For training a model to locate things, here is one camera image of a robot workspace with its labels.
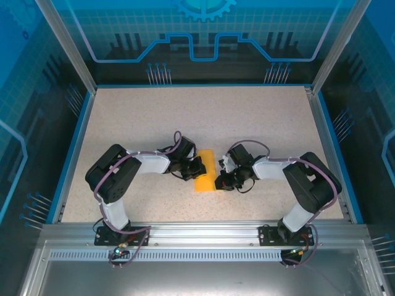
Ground orange paper sheet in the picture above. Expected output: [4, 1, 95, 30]
[193, 148, 217, 193]

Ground grey metal tray panel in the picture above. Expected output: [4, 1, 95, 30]
[18, 240, 388, 296]

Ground blue table edge trim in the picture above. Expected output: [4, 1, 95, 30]
[316, 91, 365, 225]
[45, 91, 93, 224]

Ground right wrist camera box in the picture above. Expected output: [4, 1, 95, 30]
[217, 155, 238, 174]

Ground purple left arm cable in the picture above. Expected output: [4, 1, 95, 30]
[93, 131, 183, 268]

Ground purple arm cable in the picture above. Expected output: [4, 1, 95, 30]
[93, 131, 183, 268]
[227, 140, 339, 268]

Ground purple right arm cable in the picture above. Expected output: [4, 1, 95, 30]
[227, 140, 339, 268]

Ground aluminium mounting rail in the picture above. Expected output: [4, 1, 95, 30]
[41, 220, 370, 249]

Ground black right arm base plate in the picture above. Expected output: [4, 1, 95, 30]
[258, 224, 315, 247]

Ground slotted grey cable duct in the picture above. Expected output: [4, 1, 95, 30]
[49, 250, 309, 261]

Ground cable connector with green light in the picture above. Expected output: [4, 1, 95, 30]
[288, 245, 310, 257]
[111, 242, 137, 259]

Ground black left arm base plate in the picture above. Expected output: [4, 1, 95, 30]
[94, 226, 151, 247]

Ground aluminium frame post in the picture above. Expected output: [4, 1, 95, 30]
[310, 0, 373, 95]
[34, 0, 98, 94]

